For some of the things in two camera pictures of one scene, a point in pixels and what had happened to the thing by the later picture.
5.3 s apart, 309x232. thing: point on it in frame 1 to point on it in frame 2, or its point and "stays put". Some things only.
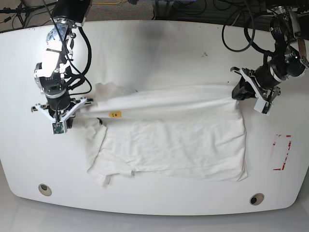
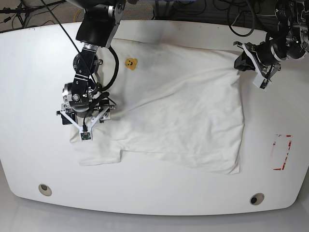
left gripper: x=60 y=107 to x=86 y=120
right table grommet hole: x=256 y=199 stays put
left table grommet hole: x=45 y=190 stays put
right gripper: x=264 y=80 to x=262 y=57
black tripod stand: x=21 y=11 stays put
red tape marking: x=287 y=153 stays put
